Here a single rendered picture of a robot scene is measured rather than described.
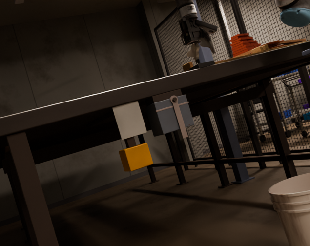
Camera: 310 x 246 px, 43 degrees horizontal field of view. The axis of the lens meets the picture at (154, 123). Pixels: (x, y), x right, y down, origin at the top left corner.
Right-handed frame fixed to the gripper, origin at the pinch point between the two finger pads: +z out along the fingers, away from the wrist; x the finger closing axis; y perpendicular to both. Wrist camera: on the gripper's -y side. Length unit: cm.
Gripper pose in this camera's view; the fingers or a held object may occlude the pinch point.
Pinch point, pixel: (206, 58)
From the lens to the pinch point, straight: 179.2
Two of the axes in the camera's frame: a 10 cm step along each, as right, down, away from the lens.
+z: 3.0, 9.5, -0.4
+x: 4.1, -1.7, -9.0
